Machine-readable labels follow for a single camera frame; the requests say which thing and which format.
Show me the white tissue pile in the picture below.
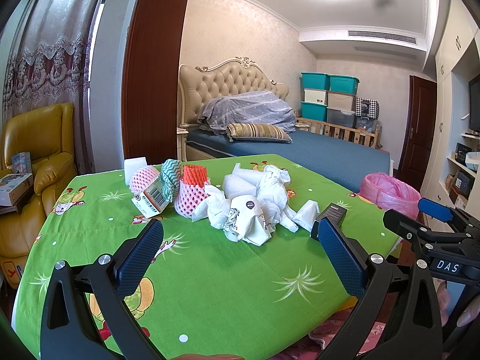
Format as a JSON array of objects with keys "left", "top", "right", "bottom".
[{"left": 191, "top": 163, "right": 299, "bottom": 246}]

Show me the medicine box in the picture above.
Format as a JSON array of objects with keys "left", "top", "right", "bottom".
[{"left": 132, "top": 177, "right": 173, "bottom": 219}]

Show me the pink white foam net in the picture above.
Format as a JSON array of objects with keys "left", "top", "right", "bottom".
[{"left": 128, "top": 165, "right": 160, "bottom": 195}]

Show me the teal striped cloth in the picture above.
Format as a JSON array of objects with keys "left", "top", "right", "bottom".
[{"left": 160, "top": 158, "right": 182, "bottom": 203}]

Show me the orange white foam net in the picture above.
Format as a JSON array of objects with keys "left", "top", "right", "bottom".
[{"left": 174, "top": 164, "right": 210, "bottom": 219}]

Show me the white foam sheet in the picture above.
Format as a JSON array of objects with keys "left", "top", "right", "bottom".
[{"left": 293, "top": 200, "right": 320, "bottom": 232}]

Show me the pink lined trash bin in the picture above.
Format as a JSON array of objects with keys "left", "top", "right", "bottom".
[{"left": 359, "top": 172, "right": 422, "bottom": 219}]

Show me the person's right hand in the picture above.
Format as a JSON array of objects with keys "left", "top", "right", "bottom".
[{"left": 437, "top": 273, "right": 479, "bottom": 359}]

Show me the black safe box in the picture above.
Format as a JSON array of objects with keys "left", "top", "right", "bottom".
[{"left": 452, "top": 171, "right": 474, "bottom": 197}]

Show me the dark wooden door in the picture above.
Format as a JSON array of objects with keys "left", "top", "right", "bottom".
[{"left": 396, "top": 76, "right": 437, "bottom": 191}]

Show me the small black box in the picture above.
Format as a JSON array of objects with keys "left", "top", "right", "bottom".
[{"left": 310, "top": 203, "right": 347, "bottom": 241}]

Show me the blue mattress bed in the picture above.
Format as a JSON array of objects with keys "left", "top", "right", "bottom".
[{"left": 186, "top": 129, "right": 391, "bottom": 193}]

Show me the grey clear storage box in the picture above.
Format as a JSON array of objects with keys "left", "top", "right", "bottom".
[{"left": 326, "top": 107, "right": 356, "bottom": 128}]

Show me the houndstooth bag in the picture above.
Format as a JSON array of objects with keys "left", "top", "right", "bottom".
[{"left": 355, "top": 97, "right": 380, "bottom": 119}]

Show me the black television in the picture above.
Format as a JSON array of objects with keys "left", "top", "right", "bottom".
[{"left": 469, "top": 75, "right": 480, "bottom": 133}]

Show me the beige storage box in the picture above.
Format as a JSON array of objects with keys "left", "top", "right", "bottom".
[{"left": 327, "top": 91, "right": 356, "bottom": 111}]

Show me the teal storage box lower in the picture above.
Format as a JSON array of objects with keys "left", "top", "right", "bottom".
[{"left": 301, "top": 102, "right": 327, "bottom": 121}]

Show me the teal storage box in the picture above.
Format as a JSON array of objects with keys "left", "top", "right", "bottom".
[
  {"left": 301, "top": 102, "right": 327, "bottom": 121},
  {"left": 329, "top": 75, "right": 360, "bottom": 95},
  {"left": 302, "top": 72, "right": 330, "bottom": 90}
]

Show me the teal storage box upper right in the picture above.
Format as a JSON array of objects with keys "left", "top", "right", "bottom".
[{"left": 329, "top": 75, "right": 360, "bottom": 95}]

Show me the box on armchair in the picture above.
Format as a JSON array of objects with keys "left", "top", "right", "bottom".
[{"left": 0, "top": 173, "right": 33, "bottom": 206}]

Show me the white storage box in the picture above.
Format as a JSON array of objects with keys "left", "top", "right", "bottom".
[{"left": 304, "top": 88, "right": 328, "bottom": 106}]

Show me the teal storage box upper left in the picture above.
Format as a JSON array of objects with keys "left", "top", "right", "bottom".
[{"left": 302, "top": 72, "right": 330, "bottom": 90}]

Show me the green cartoon tablecloth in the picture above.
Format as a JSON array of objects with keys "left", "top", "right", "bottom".
[{"left": 10, "top": 153, "right": 401, "bottom": 360}]

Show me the striped pillow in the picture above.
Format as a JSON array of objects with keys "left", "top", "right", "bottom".
[{"left": 226, "top": 124, "right": 292, "bottom": 143}]

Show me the lavender folded duvet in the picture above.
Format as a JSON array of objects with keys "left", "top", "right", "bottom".
[{"left": 198, "top": 90, "right": 296, "bottom": 134}]

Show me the yellow leather armchair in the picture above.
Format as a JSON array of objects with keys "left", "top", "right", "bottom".
[{"left": 1, "top": 103, "right": 77, "bottom": 289}]

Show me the white nightstand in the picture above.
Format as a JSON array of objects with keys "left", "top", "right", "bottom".
[{"left": 176, "top": 127, "right": 189, "bottom": 162}]

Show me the beige tufted headboard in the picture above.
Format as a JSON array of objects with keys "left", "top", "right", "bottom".
[{"left": 177, "top": 57, "right": 289, "bottom": 128}]

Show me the lace curtain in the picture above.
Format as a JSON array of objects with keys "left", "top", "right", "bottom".
[{"left": 2, "top": 0, "right": 101, "bottom": 173}]

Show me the wooden crib rail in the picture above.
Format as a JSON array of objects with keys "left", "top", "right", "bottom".
[{"left": 295, "top": 117, "right": 382, "bottom": 150}]

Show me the white wall cabinet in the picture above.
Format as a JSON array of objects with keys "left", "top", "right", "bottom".
[{"left": 421, "top": 0, "right": 479, "bottom": 218}]

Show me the dark wood door frame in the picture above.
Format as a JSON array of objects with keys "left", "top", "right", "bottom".
[{"left": 121, "top": 0, "right": 188, "bottom": 164}]

